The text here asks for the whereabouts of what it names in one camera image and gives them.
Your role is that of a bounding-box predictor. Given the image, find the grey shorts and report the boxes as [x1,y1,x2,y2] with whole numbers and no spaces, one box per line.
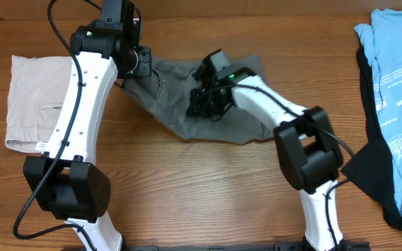
[124,56,273,144]

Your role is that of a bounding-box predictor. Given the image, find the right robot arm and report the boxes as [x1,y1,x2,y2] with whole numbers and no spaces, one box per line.
[186,50,343,250]

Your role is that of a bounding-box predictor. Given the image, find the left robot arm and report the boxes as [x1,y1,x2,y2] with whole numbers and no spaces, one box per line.
[23,0,151,250]

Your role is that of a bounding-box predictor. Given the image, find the folded beige shorts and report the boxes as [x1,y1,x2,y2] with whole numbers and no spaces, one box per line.
[5,55,72,153]

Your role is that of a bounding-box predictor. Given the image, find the black garment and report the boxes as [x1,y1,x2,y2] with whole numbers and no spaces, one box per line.
[342,46,402,231]

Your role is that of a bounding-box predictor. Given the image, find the light blue printed t-shirt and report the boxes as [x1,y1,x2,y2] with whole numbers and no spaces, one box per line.
[354,9,402,217]

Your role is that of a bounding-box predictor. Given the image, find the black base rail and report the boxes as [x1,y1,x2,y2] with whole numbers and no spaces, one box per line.
[120,241,371,251]

